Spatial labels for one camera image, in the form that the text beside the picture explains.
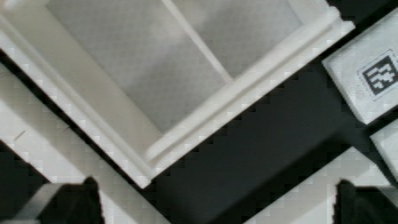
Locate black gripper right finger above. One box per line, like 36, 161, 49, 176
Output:
335, 179, 398, 224

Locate white U-shaped fence frame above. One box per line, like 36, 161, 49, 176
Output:
0, 66, 390, 224

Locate white cabinet body box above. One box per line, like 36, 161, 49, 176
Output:
0, 0, 356, 186

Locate white cabinet door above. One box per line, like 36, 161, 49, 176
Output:
324, 15, 398, 124

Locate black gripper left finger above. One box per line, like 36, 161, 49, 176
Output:
17, 176, 106, 224

